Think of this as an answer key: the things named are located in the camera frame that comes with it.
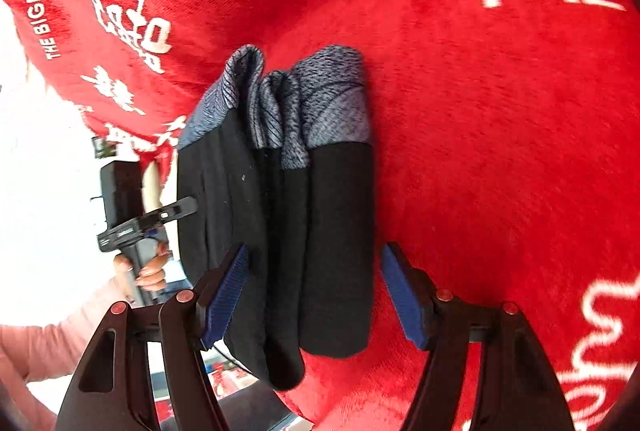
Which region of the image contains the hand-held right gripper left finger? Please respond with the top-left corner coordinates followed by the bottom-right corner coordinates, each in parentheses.
top-left (55, 243), bottom-right (249, 431)

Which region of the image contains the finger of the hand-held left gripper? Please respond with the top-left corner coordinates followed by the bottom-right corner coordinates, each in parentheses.
top-left (146, 197), bottom-right (197, 224)

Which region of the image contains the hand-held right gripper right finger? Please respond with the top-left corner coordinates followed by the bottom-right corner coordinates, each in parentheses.
top-left (381, 242), bottom-right (576, 431)

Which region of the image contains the black and blue sock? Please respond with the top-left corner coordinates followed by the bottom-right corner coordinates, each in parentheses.
top-left (176, 43), bottom-right (376, 391)

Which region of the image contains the person's left hand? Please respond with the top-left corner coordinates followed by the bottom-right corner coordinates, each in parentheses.
top-left (114, 238), bottom-right (170, 293)

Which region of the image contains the red printed blanket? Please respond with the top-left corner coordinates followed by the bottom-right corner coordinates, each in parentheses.
top-left (0, 0), bottom-right (640, 431)

